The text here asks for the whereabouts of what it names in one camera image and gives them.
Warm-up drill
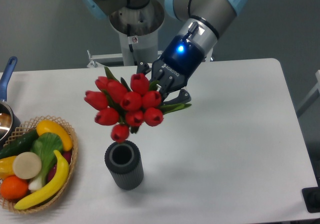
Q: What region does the blue black Robotiq gripper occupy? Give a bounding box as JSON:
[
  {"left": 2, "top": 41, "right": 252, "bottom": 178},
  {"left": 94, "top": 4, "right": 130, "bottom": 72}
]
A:
[{"left": 136, "top": 35, "right": 204, "bottom": 105}]

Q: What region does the red tulip bouquet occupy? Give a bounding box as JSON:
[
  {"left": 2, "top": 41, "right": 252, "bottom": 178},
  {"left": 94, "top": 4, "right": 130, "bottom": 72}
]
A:
[{"left": 84, "top": 67, "right": 191, "bottom": 144}]

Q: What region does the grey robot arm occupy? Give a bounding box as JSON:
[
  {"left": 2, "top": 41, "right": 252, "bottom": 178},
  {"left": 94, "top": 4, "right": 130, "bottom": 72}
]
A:
[{"left": 82, "top": 0, "right": 247, "bottom": 105}]

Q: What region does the grey ribbed vase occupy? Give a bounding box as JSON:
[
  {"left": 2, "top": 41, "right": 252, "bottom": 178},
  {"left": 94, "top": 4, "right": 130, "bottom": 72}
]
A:
[{"left": 104, "top": 140, "right": 144, "bottom": 190}]

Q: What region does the dark red vegetable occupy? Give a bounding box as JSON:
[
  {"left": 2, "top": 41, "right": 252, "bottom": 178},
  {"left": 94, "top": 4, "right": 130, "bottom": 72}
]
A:
[{"left": 46, "top": 151, "right": 72, "bottom": 182}]

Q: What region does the green bok choy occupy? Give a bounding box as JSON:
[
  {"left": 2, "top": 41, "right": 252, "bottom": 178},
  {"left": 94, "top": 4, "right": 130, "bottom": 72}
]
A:
[{"left": 28, "top": 132, "right": 63, "bottom": 192}]

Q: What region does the yellow banana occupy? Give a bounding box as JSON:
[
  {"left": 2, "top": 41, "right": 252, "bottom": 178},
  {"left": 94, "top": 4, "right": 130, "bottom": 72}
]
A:
[{"left": 14, "top": 150, "right": 69, "bottom": 210}]

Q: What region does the dark green cucumber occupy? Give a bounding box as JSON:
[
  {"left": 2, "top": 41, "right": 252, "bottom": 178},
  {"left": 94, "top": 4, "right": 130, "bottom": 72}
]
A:
[{"left": 0, "top": 130, "right": 39, "bottom": 159}]

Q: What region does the beige round disc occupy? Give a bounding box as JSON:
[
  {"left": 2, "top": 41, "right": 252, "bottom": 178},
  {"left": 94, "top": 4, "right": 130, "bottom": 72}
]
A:
[{"left": 12, "top": 152, "right": 42, "bottom": 180}]

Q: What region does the yellow bell pepper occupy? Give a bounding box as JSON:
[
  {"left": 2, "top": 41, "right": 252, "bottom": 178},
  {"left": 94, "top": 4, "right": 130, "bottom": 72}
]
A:
[{"left": 0, "top": 156, "right": 17, "bottom": 180}]

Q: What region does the orange fruit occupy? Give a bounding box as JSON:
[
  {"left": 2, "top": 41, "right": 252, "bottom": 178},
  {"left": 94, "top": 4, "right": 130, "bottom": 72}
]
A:
[{"left": 0, "top": 176, "right": 29, "bottom": 200}]

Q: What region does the black device at edge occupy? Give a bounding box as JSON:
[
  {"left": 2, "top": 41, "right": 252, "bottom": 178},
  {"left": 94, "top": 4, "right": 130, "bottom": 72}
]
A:
[{"left": 301, "top": 187, "right": 320, "bottom": 213}]

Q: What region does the woven wicker basket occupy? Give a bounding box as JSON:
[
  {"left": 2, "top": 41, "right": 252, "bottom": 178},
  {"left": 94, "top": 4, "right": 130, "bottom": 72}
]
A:
[{"left": 0, "top": 115, "right": 78, "bottom": 214}]

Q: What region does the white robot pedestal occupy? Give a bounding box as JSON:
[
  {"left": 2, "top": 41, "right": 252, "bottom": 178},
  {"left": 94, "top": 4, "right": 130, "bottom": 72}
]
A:
[{"left": 88, "top": 0, "right": 165, "bottom": 67}]

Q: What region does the white frame at right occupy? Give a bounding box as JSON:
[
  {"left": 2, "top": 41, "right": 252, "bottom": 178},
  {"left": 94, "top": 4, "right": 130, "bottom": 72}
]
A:
[{"left": 296, "top": 70, "right": 320, "bottom": 118}]

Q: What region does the blue handled saucepan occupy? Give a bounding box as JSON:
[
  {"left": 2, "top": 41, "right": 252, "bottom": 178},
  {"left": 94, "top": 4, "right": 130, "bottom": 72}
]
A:
[{"left": 0, "top": 56, "right": 21, "bottom": 149}]

